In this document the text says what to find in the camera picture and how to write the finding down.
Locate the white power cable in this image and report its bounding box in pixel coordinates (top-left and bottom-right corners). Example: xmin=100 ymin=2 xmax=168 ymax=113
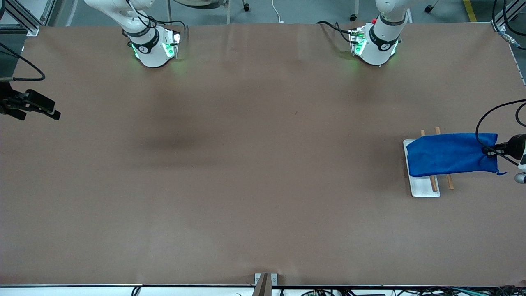
xmin=271 ymin=0 xmax=285 ymax=23

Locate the black base cable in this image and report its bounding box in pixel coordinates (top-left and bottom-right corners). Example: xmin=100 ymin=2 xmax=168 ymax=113
xmin=316 ymin=21 xmax=358 ymax=44
xmin=123 ymin=0 xmax=189 ymax=42

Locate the black right base cable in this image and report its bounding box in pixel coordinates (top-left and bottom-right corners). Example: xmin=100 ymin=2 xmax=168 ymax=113
xmin=123 ymin=0 xmax=189 ymax=42

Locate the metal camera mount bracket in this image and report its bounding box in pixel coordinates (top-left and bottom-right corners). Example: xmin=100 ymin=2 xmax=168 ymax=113
xmin=254 ymin=273 xmax=278 ymax=296

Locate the white towel rack base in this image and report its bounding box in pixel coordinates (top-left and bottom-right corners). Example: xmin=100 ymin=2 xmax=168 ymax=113
xmin=403 ymin=139 xmax=441 ymax=198

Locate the aluminium frame profile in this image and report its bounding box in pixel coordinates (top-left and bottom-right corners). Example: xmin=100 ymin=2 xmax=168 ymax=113
xmin=492 ymin=0 xmax=526 ymax=32
xmin=0 ymin=0 xmax=40 ymax=37

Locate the black left base cable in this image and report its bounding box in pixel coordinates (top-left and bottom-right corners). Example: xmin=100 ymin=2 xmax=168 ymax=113
xmin=316 ymin=21 xmax=358 ymax=44

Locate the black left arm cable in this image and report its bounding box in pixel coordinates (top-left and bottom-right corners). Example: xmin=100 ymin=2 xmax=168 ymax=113
xmin=475 ymin=99 xmax=526 ymax=167

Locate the blue towel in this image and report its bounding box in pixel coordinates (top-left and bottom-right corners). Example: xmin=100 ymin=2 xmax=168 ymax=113
xmin=406 ymin=132 xmax=507 ymax=178

